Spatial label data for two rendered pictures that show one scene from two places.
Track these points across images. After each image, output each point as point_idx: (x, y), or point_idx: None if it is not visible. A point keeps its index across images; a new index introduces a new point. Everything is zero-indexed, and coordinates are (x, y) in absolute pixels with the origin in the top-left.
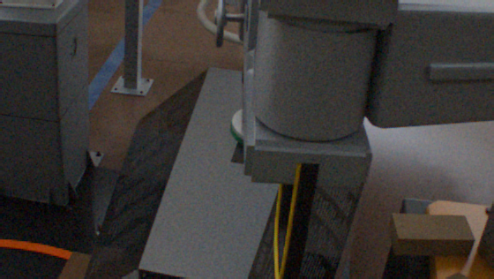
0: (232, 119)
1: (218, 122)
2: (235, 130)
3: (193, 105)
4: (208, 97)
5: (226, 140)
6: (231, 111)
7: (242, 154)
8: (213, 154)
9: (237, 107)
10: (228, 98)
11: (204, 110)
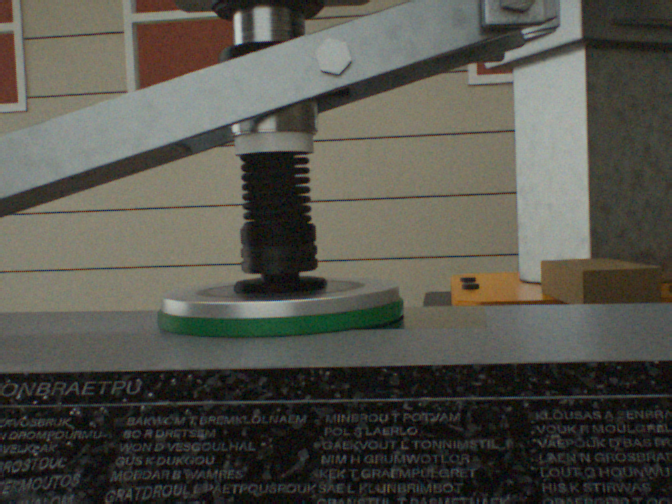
0: (263, 302)
1: (223, 346)
2: (333, 299)
3: (46, 385)
4: (9, 363)
5: (354, 335)
6: (144, 342)
7: (428, 324)
8: (453, 338)
9: (113, 339)
10: (37, 348)
11: (126, 360)
